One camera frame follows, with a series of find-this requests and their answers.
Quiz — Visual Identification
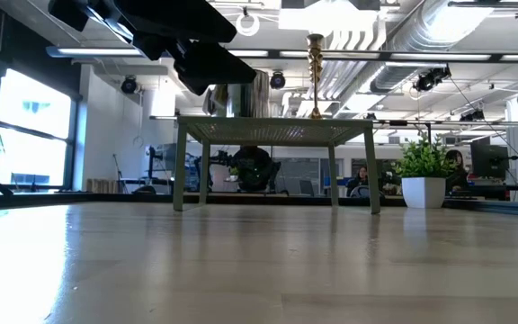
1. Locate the white hanging ring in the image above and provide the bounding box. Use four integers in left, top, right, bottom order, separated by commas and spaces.
235, 11, 261, 37

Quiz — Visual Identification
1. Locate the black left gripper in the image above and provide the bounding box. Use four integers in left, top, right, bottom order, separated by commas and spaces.
47, 0, 258, 96

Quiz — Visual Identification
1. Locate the long overhead light bar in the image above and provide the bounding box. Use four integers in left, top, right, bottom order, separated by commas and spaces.
45, 44, 518, 63

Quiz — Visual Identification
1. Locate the white ceiling light panel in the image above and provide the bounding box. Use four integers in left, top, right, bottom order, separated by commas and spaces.
278, 6, 380, 32

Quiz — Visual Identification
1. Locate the person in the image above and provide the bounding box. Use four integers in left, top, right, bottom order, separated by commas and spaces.
231, 146, 282, 194
346, 165, 371, 198
443, 148, 471, 193

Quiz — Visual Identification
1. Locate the black computer monitor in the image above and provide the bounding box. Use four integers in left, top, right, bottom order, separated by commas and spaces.
469, 137, 511, 180

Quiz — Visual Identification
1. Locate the green plant in white pot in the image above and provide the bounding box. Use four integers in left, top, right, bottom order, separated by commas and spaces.
393, 131, 457, 210

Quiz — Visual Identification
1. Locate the black round ceiling spotlight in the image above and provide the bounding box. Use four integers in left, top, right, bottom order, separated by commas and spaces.
121, 75, 138, 95
270, 70, 287, 90

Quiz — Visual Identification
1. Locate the silver ventilation duct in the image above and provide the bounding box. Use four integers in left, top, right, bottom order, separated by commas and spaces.
369, 0, 498, 94

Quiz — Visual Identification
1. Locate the green perforated metal shelf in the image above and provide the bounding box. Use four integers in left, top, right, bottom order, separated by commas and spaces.
172, 115, 381, 215

